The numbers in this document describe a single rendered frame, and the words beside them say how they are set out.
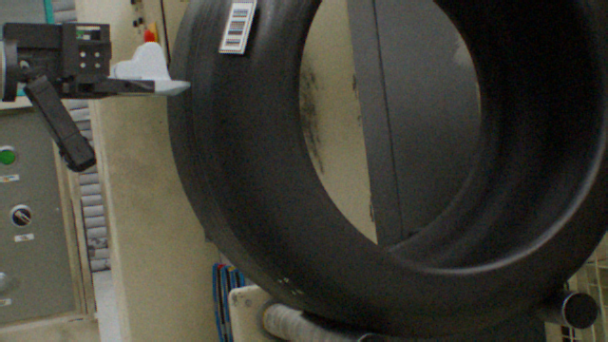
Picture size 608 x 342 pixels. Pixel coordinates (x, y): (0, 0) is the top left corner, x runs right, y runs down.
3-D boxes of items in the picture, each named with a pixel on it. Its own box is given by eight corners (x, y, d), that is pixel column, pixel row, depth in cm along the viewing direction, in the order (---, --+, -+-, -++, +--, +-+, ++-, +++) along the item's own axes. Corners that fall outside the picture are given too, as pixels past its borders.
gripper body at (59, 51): (117, 23, 130) (5, 20, 126) (118, 101, 130) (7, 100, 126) (104, 31, 137) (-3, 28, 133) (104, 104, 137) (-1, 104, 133)
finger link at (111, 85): (158, 78, 131) (79, 77, 128) (158, 92, 131) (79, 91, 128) (148, 82, 135) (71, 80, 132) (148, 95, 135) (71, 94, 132)
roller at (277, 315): (258, 304, 165) (289, 300, 166) (261, 336, 165) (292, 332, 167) (354, 337, 132) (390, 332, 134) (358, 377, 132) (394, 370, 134)
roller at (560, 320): (431, 277, 174) (456, 264, 176) (443, 305, 175) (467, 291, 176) (561, 303, 142) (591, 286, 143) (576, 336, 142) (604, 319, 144)
